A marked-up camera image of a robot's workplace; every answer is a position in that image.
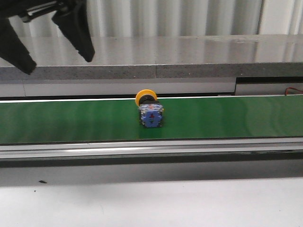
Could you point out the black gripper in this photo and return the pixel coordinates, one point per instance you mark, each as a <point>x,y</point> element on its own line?
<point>70,17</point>

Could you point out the white pleated curtain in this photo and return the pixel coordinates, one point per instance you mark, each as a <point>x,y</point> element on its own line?
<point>150,18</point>

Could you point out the green conveyor belt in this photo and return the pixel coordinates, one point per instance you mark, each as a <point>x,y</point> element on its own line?
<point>28,122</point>

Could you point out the grey speckled stone counter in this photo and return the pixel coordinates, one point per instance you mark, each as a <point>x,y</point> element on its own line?
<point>234,56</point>

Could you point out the white cabinet panel under counter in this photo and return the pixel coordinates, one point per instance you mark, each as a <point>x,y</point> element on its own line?
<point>129,87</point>

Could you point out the yellow push button switch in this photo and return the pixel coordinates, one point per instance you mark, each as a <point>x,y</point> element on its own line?
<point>149,108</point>

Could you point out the aluminium conveyor frame rail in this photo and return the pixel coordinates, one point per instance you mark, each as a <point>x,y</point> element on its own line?
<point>150,152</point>

